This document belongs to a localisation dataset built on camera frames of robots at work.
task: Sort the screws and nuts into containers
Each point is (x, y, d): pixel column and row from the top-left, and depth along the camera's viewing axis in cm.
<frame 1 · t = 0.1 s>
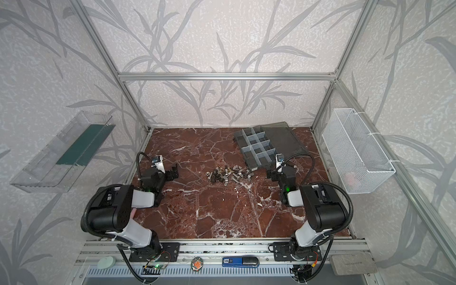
left hand: (167, 164, 94), fingers open
right hand: (277, 162, 95), fingers open
grey compartment organizer box: (256, 146, 110), point 3 cm above the table
pile of screws and nuts: (224, 173, 99), on the table
single steel nut: (207, 173, 100), on the table

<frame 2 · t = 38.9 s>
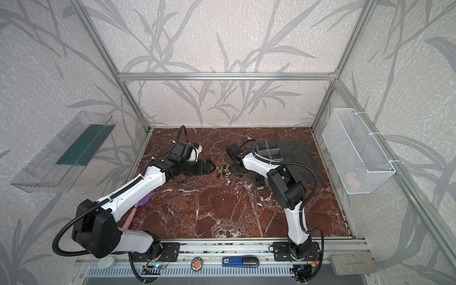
left hand: (208, 168, 82), fingers open
right hand: (239, 168, 98), fingers open
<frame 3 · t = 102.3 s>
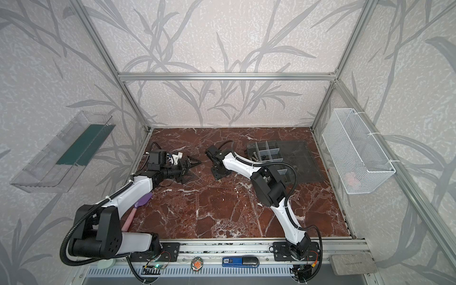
left hand: (197, 168, 83), fingers open
right hand: (219, 172, 97), fingers open
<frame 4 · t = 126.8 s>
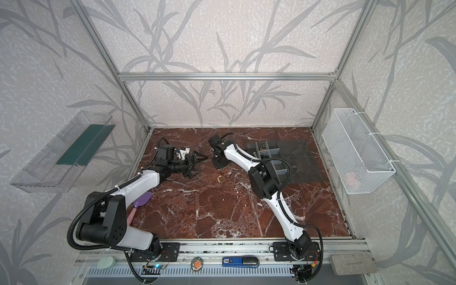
left hand: (203, 163, 84), fingers open
right hand: (219, 163, 101), fingers closed
